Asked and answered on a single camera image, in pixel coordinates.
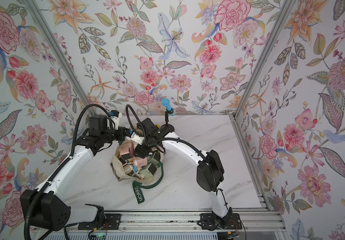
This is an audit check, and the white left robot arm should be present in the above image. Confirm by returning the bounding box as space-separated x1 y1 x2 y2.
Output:
20 104 130 240

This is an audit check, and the blue microphone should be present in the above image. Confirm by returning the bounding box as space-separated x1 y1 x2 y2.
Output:
161 98 174 116

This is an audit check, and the cream canvas tote bag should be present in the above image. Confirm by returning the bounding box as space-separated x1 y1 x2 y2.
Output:
111 127 164 204

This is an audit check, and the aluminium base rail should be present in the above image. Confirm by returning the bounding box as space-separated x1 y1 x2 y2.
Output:
32 206 289 240

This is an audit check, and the black microphone stand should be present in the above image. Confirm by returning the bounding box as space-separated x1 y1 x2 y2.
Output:
160 109 174 133

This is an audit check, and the aluminium corner post right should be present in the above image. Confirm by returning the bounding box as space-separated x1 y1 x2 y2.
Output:
232 1 294 121

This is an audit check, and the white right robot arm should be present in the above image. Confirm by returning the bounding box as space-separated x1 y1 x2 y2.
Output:
126 98 244 232

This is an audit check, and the green pencil sharpener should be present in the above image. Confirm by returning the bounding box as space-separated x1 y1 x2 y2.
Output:
142 164 158 178

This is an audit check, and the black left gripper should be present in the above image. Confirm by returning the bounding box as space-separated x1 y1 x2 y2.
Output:
101 125 131 144

